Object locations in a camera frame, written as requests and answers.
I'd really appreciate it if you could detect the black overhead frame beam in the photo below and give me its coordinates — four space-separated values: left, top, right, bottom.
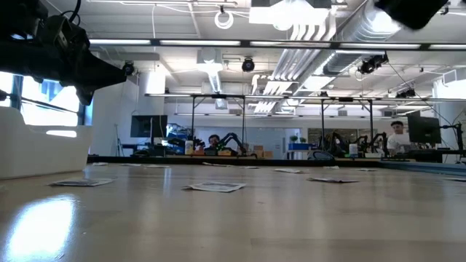
89 39 466 52

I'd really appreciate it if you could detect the white ventilation duct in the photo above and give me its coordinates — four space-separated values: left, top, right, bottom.
196 47 225 94

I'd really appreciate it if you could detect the white plastic bin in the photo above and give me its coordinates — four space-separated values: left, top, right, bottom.
0 106 95 180

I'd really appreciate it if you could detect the brown cardboard box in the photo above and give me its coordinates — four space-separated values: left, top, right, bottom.
250 145 274 159

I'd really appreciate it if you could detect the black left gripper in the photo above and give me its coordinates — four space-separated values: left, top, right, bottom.
21 40 128 106

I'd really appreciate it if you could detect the black workstation frame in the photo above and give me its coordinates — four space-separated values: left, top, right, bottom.
291 96 387 146
145 92 248 146

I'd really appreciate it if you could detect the black computer monitor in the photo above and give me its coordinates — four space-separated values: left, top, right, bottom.
406 114 443 146
130 114 169 139

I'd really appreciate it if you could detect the silver ventilation duct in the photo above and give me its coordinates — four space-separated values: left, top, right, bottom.
322 0 412 76

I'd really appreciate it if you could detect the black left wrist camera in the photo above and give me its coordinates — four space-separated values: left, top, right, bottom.
38 14 91 52

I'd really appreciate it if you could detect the large bright window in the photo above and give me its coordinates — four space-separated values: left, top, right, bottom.
0 71 90 127

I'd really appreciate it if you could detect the white coiled cable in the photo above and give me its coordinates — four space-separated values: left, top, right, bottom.
213 9 234 31

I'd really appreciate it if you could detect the person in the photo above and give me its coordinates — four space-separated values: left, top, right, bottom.
204 133 224 156
386 120 411 154

